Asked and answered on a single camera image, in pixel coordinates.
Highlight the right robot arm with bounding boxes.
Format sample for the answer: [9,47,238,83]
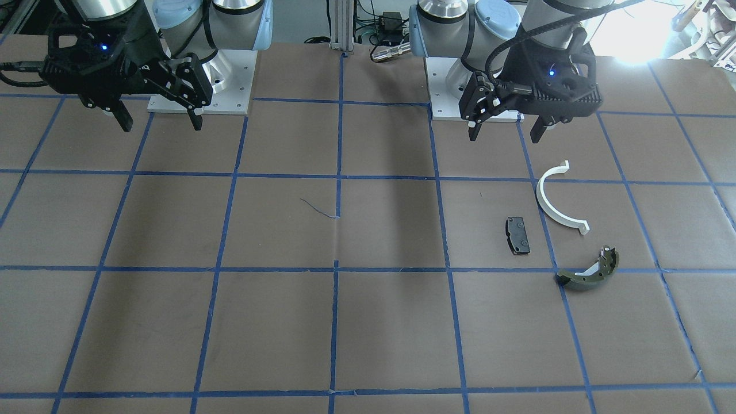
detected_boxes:
[39,1,273,132]

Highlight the green brake shoe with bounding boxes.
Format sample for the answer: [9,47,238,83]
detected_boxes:
[554,246,619,291]

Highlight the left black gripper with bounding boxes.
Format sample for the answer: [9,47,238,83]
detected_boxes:
[463,39,604,144]

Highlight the silver connector plug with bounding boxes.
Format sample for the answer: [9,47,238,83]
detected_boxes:
[370,42,412,63]

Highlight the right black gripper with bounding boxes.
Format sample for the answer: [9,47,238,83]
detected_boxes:
[40,13,203,133]

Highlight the aluminium frame post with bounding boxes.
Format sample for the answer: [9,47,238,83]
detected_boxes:
[327,1,356,56]

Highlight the black brake pad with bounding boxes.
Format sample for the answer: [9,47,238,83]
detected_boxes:
[505,216,530,255]

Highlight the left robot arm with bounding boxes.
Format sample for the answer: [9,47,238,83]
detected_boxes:
[409,1,611,143]

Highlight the white curved plastic part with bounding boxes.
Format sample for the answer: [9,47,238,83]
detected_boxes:
[535,160,591,236]

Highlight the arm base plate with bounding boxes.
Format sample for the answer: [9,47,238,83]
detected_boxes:
[424,56,524,122]
[140,50,258,116]

